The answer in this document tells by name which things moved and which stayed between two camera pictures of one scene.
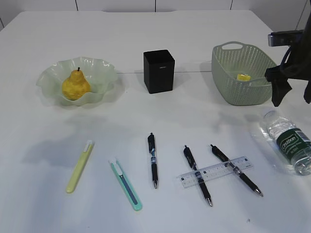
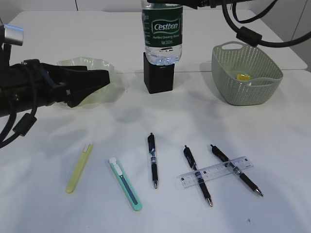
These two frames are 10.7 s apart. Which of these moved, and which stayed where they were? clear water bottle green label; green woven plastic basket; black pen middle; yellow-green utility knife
Moved: clear water bottle green label
Stayed: yellow-green utility knife; green woven plastic basket; black pen middle
